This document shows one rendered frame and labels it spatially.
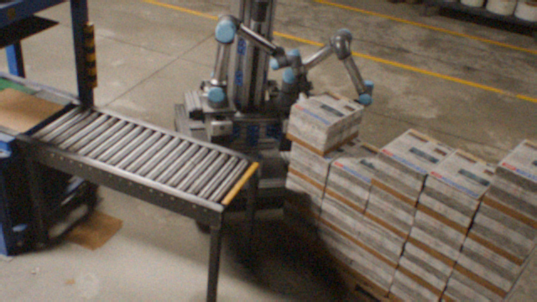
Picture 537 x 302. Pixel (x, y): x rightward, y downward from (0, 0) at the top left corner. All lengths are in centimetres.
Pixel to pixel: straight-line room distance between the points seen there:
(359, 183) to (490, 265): 82
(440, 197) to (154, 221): 201
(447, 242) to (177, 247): 176
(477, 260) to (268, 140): 167
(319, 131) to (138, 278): 145
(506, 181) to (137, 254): 229
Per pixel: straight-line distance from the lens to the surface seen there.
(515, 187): 279
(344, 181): 327
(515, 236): 290
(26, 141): 344
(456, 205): 295
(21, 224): 390
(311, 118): 323
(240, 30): 348
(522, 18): 904
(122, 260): 373
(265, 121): 382
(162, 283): 357
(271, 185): 401
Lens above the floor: 262
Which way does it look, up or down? 33 degrees down
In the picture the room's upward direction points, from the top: 7 degrees clockwise
